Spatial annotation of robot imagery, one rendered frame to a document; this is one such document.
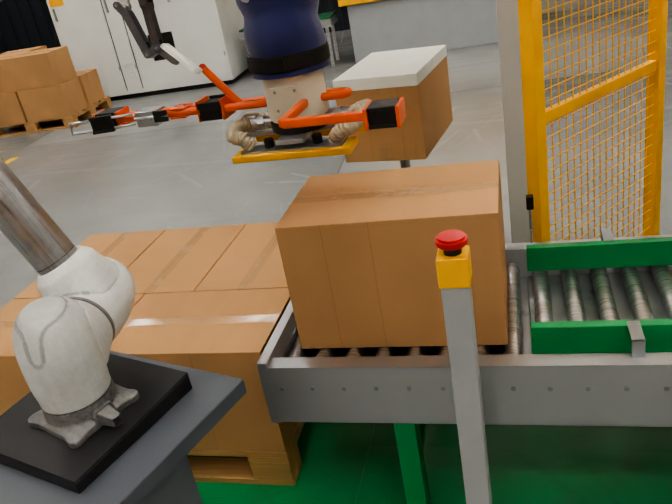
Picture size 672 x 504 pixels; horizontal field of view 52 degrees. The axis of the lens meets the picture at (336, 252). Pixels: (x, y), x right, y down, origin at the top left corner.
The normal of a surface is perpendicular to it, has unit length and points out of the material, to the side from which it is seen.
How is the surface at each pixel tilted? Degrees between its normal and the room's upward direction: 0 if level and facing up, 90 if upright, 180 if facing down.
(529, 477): 0
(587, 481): 0
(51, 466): 3
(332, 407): 90
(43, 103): 90
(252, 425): 90
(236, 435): 90
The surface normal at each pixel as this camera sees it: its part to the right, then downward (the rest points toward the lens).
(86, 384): 0.75, 0.23
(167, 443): -0.17, -0.89
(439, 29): -0.16, 0.45
